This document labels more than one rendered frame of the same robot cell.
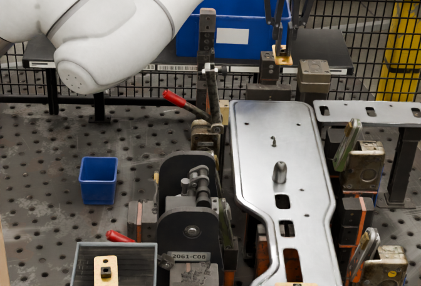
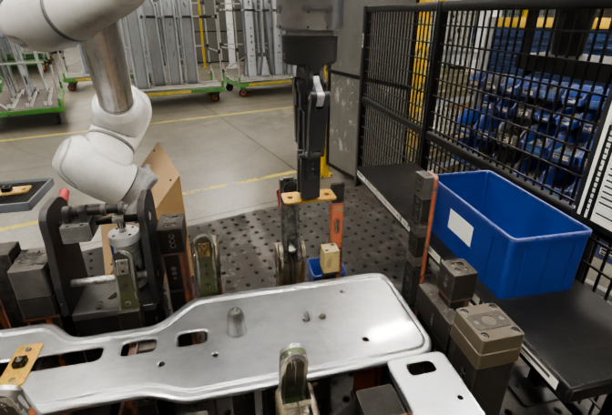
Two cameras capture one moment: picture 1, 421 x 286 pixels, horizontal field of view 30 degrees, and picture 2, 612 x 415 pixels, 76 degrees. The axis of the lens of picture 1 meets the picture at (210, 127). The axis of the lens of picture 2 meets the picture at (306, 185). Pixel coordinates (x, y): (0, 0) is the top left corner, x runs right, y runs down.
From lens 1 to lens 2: 1.70 m
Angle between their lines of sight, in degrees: 69
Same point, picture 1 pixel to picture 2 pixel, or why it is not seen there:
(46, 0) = not seen: outside the picture
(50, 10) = not seen: outside the picture
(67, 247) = (259, 285)
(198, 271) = (35, 258)
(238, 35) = (464, 229)
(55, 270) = (233, 284)
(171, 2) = not seen: outside the picture
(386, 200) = not seen: outside the picture
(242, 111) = (366, 285)
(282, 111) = (386, 319)
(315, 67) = (486, 320)
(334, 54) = (583, 356)
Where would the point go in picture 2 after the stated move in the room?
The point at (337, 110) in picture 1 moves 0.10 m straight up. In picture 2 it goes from (433, 385) to (442, 335)
